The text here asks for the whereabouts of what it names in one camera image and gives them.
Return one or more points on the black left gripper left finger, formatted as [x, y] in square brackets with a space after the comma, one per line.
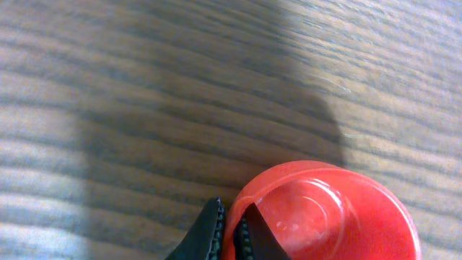
[204, 239]

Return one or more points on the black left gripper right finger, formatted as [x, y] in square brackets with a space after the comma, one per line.
[254, 240]

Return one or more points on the red measuring scoop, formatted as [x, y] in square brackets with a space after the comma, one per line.
[320, 211]

